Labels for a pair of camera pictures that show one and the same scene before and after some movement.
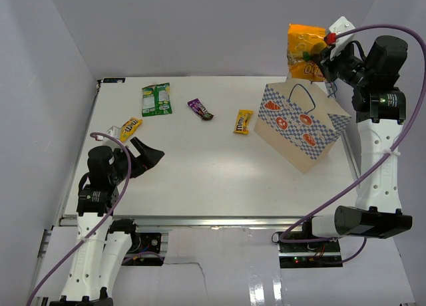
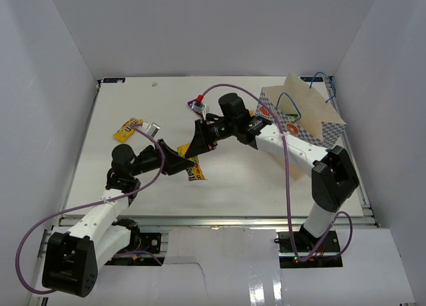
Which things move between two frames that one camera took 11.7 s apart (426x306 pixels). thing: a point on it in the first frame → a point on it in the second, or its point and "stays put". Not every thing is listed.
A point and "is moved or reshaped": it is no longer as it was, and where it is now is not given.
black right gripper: [323, 55] → [203, 136]
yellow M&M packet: [129, 128] stays put
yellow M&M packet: [242, 122] is moved or reshaped
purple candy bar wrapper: [196, 106] stays put
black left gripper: [149, 156] → [174, 161]
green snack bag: [156, 100] → [292, 117]
